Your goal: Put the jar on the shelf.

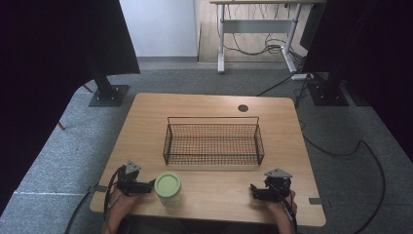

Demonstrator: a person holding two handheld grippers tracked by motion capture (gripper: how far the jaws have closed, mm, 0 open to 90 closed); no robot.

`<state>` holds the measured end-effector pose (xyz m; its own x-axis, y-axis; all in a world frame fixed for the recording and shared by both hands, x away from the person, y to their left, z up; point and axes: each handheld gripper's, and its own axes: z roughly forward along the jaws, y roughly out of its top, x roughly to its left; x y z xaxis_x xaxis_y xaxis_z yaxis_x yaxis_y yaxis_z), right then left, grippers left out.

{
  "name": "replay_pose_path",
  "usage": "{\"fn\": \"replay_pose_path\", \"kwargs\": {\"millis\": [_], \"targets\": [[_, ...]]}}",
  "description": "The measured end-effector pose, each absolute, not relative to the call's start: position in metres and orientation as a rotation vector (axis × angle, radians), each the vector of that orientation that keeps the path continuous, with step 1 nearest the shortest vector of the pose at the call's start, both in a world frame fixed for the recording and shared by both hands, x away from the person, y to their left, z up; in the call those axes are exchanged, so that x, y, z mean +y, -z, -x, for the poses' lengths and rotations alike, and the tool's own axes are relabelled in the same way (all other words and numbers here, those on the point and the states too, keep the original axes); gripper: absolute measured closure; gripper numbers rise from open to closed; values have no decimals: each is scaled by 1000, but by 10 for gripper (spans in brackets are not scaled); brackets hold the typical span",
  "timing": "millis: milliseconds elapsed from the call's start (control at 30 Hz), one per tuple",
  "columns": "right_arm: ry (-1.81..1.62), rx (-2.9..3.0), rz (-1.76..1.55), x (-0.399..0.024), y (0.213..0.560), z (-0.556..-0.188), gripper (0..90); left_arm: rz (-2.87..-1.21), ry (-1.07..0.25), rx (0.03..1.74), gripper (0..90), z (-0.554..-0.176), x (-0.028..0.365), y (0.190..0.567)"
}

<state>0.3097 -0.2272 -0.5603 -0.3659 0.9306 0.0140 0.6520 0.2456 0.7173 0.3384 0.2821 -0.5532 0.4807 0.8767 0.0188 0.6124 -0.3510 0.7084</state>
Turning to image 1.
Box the right hand-held gripper cable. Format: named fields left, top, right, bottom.
left=274, top=186, right=299, bottom=234

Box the white power strip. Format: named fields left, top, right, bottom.
left=290, top=72, right=315, bottom=81

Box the black metal stand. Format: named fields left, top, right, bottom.
left=88, top=58, right=131, bottom=108
left=306, top=71, right=351, bottom=107

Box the person's left hand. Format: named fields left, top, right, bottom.
left=106, top=187, right=141, bottom=223

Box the hand-held gripper cable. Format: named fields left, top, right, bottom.
left=102, top=165, right=127, bottom=222
left=274, top=186, right=299, bottom=234

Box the black power strip cable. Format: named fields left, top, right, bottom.
left=256, top=73, right=298, bottom=98

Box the dark monitor panel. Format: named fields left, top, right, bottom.
left=299, top=2, right=326, bottom=52

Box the left hand-held gripper cable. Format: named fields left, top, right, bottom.
left=102, top=165, right=127, bottom=222

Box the long black floor cable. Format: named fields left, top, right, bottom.
left=297, top=118, right=388, bottom=234

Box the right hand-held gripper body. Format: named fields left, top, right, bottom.
left=263, top=168, right=294, bottom=200

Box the green lidded cup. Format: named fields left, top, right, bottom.
left=153, top=171, right=183, bottom=209

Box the white framed desk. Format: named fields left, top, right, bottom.
left=208, top=0, right=327, bottom=75

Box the black wire basket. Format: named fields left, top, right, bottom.
left=162, top=115, right=266, bottom=167

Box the bundle of black cables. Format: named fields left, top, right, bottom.
left=223, top=3, right=308, bottom=71

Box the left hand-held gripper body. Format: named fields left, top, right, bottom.
left=116, top=160, right=146, bottom=197

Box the person's right hand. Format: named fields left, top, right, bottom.
left=266, top=189, right=298, bottom=225

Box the black curtain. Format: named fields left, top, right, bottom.
left=301, top=0, right=413, bottom=164
left=0, top=0, right=141, bottom=217

